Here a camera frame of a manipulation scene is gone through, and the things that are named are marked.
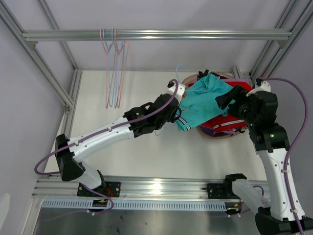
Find salmon pink wire hanger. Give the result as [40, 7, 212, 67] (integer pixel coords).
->
[113, 29, 129, 108]

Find teal trousers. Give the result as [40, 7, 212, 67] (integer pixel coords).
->
[176, 74, 232, 132]

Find translucent brown plastic basin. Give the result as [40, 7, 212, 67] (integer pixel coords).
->
[182, 72, 238, 139]

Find pale blue wire hanger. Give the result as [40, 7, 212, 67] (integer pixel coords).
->
[154, 64, 198, 137]

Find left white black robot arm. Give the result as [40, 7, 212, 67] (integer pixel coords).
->
[55, 94, 182, 196]

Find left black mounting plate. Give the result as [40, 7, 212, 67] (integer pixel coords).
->
[77, 182, 121, 198]

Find slotted grey cable duct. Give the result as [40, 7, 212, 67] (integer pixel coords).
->
[42, 199, 226, 212]

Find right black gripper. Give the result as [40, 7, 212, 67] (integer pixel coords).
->
[215, 85, 258, 127]

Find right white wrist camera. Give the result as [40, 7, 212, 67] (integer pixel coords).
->
[246, 78, 271, 97]

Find lilac trousers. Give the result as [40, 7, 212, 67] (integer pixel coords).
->
[202, 77, 252, 138]

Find black mounting plate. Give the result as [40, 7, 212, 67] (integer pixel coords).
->
[201, 183, 238, 199]
[77, 182, 121, 198]

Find red trousers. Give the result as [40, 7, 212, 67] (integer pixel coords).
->
[200, 79, 252, 133]

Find black white patterned trousers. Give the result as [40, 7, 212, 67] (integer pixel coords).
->
[197, 69, 227, 80]

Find purple cable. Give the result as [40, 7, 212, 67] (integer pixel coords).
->
[34, 78, 179, 216]
[220, 77, 309, 235]

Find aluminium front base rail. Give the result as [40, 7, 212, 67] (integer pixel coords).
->
[31, 174, 269, 199]

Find light blue wire hanger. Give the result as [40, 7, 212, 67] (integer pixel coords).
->
[104, 28, 115, 108]

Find aluminium hanging rail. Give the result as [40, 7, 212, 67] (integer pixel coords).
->
[22, 28, 292, 42]

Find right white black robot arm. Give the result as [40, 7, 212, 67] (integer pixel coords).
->
[215, 84, 313, 235]

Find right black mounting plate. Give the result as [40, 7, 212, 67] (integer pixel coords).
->
[201, 183, 238, 199]

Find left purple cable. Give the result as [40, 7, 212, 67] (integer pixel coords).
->
[34, 78, 179, 216]

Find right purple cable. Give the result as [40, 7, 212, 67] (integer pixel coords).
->
[220, 77, 309, 235]

